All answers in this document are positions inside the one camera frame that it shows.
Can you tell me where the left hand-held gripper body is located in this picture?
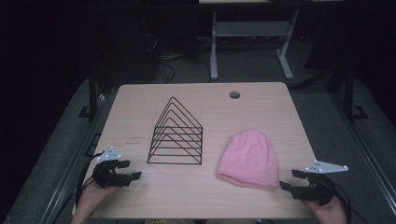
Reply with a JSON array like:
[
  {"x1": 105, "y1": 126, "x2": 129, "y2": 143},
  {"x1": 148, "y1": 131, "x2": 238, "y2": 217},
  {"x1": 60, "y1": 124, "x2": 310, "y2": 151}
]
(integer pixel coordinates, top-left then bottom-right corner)
[{"x1": 92, "y1": 146, "x2": 132, "y2": 189}]

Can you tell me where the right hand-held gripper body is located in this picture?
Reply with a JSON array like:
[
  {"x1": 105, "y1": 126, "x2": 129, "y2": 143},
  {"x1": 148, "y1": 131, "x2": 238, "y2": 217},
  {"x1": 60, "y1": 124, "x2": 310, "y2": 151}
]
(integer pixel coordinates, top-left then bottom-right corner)
[{"x1": 291, "y1": 159, "x2": 349, "y2": 206}]

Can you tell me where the pink knit hat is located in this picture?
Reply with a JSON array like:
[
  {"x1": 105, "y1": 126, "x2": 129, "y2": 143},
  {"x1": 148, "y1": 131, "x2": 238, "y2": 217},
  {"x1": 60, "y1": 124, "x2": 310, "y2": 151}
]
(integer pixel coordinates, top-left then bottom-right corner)
[{"x1": 215, "y1": 129, "x2": 280, "y2": 189}]

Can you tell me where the person's left hand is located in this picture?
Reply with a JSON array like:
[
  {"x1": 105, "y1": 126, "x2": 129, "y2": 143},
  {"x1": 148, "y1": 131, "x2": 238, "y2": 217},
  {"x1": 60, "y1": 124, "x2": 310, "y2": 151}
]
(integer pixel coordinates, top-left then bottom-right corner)
[{"x1": 77, "y1": 177, "x2": 121, "y2": 209}]

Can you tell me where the person's right hand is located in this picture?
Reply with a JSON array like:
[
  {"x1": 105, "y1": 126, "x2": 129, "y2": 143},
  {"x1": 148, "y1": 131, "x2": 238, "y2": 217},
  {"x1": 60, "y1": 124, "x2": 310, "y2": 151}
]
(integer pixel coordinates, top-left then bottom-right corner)
[{"x1": 303, "y1": 196, "x2": 348, "y2": 224}]

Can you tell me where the black metal stand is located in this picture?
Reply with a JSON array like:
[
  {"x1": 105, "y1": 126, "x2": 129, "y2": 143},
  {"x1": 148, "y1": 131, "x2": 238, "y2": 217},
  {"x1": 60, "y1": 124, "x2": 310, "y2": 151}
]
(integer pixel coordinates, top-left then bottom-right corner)
[
  {"x1": 344, "y1": 63, "x2": 369, "y2": 123},
  {"x1": 78, "y1": 66, "x2": 99, "y2": 122}
]

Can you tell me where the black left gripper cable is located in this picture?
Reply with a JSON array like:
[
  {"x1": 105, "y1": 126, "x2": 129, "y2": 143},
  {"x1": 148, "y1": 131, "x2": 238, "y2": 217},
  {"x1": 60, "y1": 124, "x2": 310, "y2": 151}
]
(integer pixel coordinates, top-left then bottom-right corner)
[{"x1": 75, "y1": 150, "x2": 106, "y2": 208}]

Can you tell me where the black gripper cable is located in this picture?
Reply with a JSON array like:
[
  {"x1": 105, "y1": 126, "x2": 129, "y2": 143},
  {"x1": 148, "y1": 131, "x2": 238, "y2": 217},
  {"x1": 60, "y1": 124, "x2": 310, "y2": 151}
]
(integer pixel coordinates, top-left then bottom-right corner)
[
  {"x1": 323, "y1": 179, "x2": 372, "y2": 224},
  {"x1": 75, "y1": 150, "x2": 106, "y2": 208}
]

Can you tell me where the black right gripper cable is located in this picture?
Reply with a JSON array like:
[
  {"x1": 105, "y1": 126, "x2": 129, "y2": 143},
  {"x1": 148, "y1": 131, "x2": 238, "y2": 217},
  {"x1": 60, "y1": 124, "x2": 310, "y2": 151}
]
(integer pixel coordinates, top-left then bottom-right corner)
[{"x1": 323, "y1": 179, "x2": 372, "y2": 224}]

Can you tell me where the aluminium side rail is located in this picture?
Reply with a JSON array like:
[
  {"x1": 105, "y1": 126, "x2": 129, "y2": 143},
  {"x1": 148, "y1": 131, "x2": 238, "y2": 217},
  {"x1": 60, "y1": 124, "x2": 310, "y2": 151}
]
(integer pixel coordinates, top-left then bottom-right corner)
[
  {"x1": 329, "y1": 91, "x2": 396, "y2": 217},
  {"x1": 38, "y1": 92, "x2": 108, "y2": 224}
]

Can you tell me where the black wire file rack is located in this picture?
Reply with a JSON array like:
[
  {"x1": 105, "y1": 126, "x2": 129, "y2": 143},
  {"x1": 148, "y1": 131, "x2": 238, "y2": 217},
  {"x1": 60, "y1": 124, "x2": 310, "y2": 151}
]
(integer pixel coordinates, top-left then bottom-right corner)
[{"x1": 146, "y1": 96, "x2": 205, "y2": 166}]

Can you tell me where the tangle of black floor cables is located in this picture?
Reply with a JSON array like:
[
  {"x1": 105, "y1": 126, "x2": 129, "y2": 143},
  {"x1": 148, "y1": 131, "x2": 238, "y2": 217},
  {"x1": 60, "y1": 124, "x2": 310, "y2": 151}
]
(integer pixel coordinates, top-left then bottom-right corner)
[{"x1": 143, "y1": 32, "x2": 213, "y2": 84}]

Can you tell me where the grey metal desk frame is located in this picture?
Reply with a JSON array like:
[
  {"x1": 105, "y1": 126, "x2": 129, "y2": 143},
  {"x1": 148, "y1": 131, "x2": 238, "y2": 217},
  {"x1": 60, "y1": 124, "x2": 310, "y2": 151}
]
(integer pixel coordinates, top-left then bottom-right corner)
[{"x1": 209, "y1": 8, "x2": 301, "y2": 82}]

